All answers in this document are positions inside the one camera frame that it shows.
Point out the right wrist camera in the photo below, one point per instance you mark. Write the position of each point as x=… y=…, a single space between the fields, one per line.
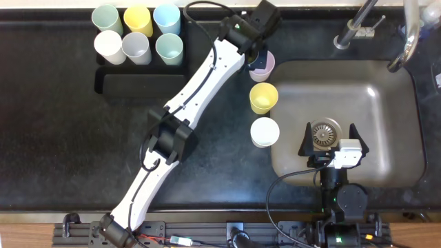
x=348 y=153

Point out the black tray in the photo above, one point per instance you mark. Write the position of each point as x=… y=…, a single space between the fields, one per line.
x=144 y=84

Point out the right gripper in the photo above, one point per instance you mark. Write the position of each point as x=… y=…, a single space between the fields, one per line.
x=318 y=160

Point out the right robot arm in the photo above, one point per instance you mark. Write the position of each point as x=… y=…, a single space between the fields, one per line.
x=351 y=201

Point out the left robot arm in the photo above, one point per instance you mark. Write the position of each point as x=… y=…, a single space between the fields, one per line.
x=206 y=79

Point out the steel sink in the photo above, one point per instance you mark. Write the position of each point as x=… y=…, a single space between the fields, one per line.
x=382 y=120

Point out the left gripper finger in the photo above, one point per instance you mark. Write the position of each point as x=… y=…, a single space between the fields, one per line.
x=260 y=60

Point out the grey cup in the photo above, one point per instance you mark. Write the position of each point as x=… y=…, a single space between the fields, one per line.
x=135 y=46

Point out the steel tap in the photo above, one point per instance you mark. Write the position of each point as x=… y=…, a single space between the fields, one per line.
x=410 y=38

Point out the yellow cup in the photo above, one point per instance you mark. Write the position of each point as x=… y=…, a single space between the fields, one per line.
x=137 y=18
x=263 y=96

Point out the blue cup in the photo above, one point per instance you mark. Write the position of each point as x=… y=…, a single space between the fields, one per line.
x=166 y=17

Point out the green cup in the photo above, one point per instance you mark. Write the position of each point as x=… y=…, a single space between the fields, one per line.
x=169 y=47
x=105 y=17

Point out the pink cup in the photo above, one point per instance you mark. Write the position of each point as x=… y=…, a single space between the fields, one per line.
x=263 y=74

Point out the mounting rail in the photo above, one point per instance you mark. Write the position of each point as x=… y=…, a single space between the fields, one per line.
x=206 y=232

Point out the white cup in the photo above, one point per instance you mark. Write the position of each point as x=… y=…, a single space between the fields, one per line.
x=108 y=44
x=264 y=131

